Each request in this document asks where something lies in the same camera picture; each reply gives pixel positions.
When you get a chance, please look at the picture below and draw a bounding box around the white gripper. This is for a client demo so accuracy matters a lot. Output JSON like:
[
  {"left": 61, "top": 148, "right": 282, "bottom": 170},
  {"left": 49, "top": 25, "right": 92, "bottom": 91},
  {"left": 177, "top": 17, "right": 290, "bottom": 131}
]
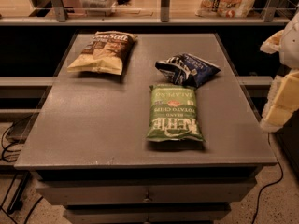
[{"left": 260, "top": 13, "right": 299, "bottom": 133}]

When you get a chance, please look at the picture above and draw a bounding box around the colourful snack bag on shelf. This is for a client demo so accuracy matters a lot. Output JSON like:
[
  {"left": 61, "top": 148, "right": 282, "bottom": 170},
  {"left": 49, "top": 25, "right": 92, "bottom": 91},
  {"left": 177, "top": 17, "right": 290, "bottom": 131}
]
[{"left": 195, "top": 0, "right": 255, "bottom": 18}]

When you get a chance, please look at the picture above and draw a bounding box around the dark blue chip bag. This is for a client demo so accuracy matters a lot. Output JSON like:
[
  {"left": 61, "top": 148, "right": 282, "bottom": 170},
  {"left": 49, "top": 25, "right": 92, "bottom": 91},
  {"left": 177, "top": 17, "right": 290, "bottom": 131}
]
[{"left": 155, "top": 53, "right": 220, "bottom": 88}]

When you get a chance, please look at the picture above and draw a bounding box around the green jalapeno chip bag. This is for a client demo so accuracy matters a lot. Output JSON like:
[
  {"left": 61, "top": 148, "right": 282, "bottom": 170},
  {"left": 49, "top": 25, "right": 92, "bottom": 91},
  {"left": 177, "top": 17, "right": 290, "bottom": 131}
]
[{"left": 147, "top": 84, "right": 204, "bottom": 142}]

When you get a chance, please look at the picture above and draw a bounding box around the brown and cream chip bag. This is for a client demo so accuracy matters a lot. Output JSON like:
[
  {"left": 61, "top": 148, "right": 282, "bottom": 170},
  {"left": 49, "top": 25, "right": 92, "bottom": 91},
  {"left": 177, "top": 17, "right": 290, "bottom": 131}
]
[{"left": 67, "top": 31, "right": 137, "bottom": 75}]

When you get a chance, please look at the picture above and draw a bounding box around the clear plastic container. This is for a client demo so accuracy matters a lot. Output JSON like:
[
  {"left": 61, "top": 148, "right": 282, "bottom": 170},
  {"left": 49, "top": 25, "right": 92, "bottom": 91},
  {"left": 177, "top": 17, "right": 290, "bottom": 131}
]
[{"left": 80, "top": 0, "right": 116, "bottom": 17}]

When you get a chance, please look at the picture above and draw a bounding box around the grey cabinet with drawers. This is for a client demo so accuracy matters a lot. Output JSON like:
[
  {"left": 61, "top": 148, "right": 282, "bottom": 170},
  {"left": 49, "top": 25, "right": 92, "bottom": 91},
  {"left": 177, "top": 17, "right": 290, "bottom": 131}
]
[{"left": 16, "top": 34, "right": 276, "bottom": 224}]

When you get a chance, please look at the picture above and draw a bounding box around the black stand left floor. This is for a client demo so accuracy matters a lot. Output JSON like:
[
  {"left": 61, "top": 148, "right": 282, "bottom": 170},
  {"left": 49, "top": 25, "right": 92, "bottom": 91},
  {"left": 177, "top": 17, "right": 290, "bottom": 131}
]
[{"left": 0, "top": 172, "right": 30, "bottom": 216}]

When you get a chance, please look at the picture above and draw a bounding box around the black cable right floor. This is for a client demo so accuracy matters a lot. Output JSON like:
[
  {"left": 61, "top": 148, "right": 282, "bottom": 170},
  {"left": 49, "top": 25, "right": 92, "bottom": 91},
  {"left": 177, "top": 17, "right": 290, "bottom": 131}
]
[{"left": 250, "top": 133, "right": 285, "bottom": 224}]

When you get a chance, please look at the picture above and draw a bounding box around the black cables left floor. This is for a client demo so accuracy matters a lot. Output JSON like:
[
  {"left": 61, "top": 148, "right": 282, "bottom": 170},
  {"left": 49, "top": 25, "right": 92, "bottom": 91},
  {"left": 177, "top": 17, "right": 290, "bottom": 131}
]
[{"left": 0, "top": 115, "right": 32, "bottom": 163}]

